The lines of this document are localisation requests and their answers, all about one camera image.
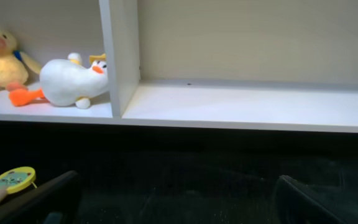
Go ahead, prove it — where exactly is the yellow rattle drum toy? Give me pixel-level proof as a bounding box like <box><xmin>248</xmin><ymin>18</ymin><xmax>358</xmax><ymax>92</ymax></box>
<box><xmin>0</xmin><ymin>166</ymin><xmax>39</xmax><ymax>216</ymax></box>

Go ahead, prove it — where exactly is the white shelf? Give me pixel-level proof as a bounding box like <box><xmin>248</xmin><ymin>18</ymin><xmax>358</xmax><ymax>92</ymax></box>
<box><xmin>0</xmin><ymin>0</ymin><xmax>358</xmax><ymax>134</ymax></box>

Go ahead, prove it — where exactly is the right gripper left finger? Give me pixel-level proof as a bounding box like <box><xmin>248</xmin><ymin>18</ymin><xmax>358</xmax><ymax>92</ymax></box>
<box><xmin>0</xmin><ymin>170</ymin><xmax>81</xmax><ymax>224</ymax></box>

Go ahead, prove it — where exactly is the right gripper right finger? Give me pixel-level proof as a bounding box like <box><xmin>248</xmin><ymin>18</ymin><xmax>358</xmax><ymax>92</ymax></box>
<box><xmin>273</xmin><ymin>174</ymin><xmax>358</xmax><ymax>224</ymax></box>

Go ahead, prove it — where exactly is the white plush duck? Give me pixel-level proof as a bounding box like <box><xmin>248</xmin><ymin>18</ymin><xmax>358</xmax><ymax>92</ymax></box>
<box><xmin>8</xmin><ymin>52</ymin><xmax>110</xmax><ymax>110</ymax></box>

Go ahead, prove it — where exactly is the yellow plush duck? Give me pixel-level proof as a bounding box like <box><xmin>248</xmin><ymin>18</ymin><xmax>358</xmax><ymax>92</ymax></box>
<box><xmin>0</xmin><ymin>27</ymin><xmax>43</xmax><ymax>98</ymax></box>

